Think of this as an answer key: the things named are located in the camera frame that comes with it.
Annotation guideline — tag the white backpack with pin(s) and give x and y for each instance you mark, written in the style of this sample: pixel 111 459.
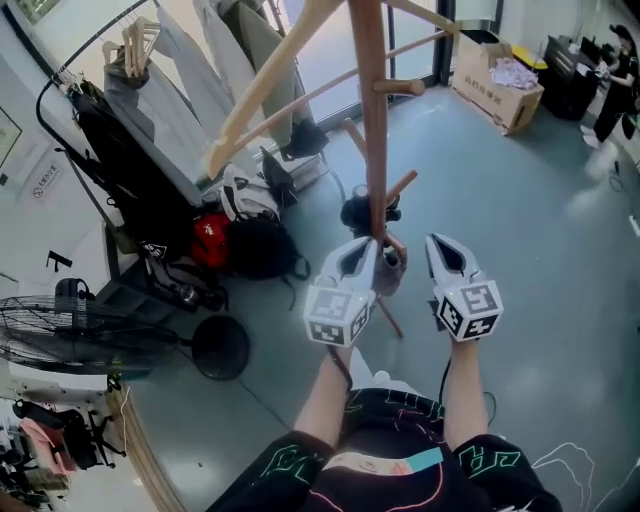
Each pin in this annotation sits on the white backpack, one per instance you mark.
pixel 247 195

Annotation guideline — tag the pink cloth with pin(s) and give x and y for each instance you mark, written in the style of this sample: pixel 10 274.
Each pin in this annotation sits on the pink cloth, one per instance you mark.
pixel 47 450

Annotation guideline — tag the pale grey hanging garment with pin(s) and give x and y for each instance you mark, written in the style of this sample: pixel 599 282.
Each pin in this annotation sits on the pale grey hanging garment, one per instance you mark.
pixel 192 65

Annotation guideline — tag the yellow bin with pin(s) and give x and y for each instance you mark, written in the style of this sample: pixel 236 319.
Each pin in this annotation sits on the yellow bin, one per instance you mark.
pixel 530 55

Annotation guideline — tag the black office chair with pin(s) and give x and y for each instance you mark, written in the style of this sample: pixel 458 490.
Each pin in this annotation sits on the black office chair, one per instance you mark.
pixel 82 432

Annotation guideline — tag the person's black printed clothing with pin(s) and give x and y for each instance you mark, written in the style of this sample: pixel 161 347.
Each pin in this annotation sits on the person's black printed clothing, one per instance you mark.
pixel 380 480

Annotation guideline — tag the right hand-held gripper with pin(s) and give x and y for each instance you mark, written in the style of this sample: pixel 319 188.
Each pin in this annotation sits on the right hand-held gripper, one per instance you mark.
pixel 470 310

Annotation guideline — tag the white wall sign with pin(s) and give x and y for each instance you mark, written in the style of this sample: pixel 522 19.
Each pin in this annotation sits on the white wall sign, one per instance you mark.
pixel 47 181

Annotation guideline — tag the black cabinet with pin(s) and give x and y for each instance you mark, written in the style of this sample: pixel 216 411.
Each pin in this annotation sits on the black cabinet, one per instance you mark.
pixel 567 85

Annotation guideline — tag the framed wall picture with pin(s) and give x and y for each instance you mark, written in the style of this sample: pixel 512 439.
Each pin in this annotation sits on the framed wall picture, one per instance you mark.
pixel 9 137

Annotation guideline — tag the red bag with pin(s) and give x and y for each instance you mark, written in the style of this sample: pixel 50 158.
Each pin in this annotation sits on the red bag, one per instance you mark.
pixel 210 242

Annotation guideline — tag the curved wooden board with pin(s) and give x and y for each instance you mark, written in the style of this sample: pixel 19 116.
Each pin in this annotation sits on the curved wooden board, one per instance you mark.
pixel 145 450

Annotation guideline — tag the small black bag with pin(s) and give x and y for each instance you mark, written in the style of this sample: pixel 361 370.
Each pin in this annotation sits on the small black bag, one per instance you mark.
pixel 305 140

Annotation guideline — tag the black bag with white print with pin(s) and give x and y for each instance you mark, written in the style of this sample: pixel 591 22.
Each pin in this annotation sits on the black bag with white print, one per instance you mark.
pixel 182 280

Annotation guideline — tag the black hanging garment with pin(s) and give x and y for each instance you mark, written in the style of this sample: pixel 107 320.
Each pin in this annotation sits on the black hanging garment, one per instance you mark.
pixel 125 185

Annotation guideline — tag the black backpack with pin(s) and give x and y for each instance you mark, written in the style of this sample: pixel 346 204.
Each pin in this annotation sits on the black backpack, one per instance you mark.
pixel 262 250

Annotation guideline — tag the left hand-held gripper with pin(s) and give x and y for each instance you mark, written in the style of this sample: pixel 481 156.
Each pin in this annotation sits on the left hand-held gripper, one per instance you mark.
pixel 337 310

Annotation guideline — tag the wooden coat rack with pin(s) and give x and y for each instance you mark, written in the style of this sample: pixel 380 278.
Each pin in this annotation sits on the wooden coat rack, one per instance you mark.
pixel 375 125

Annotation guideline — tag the wooden clothes hangers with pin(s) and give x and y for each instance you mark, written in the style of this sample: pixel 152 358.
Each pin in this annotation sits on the wooden clothes hangers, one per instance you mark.
pixel 135 47

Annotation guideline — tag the black floor fan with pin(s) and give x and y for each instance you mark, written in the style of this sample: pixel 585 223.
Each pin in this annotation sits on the black floor fan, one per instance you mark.
pixel 75 335

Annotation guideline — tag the black round device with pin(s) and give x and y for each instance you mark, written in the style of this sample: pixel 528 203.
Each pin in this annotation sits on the black round device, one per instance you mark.
pixel 356 210

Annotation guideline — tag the pale patterned cloth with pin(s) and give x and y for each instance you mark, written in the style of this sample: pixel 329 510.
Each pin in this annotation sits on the pale patterned cloth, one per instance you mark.
pixel 512 72

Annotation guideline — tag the olive hanging garment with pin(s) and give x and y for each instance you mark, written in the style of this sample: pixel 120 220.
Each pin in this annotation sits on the olive hanging garment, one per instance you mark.
pixel 270 70

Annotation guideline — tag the grey-brown cap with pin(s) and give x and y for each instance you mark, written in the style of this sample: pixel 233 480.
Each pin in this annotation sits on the grey-brown cap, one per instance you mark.
pixel 392 277

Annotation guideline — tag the black wall hook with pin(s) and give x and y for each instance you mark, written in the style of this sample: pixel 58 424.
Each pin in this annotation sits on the black wall hook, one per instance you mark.
pixel 57 260

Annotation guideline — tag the cardboard box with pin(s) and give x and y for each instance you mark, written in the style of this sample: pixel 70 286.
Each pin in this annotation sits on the cardboard box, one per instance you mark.
pixel 492 102

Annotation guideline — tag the person's left forearm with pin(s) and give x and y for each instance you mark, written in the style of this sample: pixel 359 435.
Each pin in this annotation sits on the person's left forearm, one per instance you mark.
pixel 322 400

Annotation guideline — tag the person's right forearm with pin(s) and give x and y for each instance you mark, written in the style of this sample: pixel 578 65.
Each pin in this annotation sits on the person's right forearm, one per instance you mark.
pixel 465 390

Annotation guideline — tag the black clothes rail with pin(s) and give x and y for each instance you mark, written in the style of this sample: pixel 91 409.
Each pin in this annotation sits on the black clothes rail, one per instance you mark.
pixel 47 122

